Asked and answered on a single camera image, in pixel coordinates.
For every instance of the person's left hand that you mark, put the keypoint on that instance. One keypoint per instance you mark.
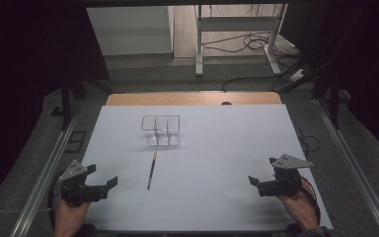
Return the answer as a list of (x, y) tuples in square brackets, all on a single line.
[(69, 215)]

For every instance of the white power strip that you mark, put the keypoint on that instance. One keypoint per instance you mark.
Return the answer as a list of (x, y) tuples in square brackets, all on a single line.
[(297, 75)]

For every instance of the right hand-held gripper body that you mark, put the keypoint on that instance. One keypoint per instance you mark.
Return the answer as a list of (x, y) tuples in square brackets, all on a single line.
[(284, 186)]

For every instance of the black curtain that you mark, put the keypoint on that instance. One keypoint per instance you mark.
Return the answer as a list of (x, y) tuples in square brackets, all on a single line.
[(23, 82), (368, 72)]

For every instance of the white cabinet panel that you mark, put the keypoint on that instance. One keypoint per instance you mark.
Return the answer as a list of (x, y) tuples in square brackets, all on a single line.
[(130, 29)]

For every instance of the wooden table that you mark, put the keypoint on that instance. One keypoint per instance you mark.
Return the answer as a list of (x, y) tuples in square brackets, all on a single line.
[(194, 98)]

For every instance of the person's right hand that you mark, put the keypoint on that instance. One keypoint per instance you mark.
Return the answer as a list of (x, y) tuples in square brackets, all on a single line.
[(301, 207)]

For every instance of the black metal stand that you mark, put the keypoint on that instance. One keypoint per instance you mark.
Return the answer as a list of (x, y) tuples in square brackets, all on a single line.
[(334, 98), (67, 98)]

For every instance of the white table cover sheet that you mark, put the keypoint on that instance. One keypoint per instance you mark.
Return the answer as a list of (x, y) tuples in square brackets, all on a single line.
[(210, 171)]

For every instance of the white desk frame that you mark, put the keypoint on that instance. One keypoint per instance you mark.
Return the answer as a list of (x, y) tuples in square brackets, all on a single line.
[(237, 24)]

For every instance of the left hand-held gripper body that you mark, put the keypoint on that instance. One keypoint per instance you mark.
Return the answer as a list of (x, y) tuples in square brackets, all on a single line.
[(75, 189)]

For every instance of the aluminium rail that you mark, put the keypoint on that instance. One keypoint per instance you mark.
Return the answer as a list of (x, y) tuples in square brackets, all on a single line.
[(355, 164), (46, 171)]

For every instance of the striped pencil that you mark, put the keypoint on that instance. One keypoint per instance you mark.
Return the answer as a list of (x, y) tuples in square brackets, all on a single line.
[(152, 171)]

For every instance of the clear plastic organizer box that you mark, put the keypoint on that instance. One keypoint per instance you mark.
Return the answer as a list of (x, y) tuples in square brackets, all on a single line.
[(161, 130)]

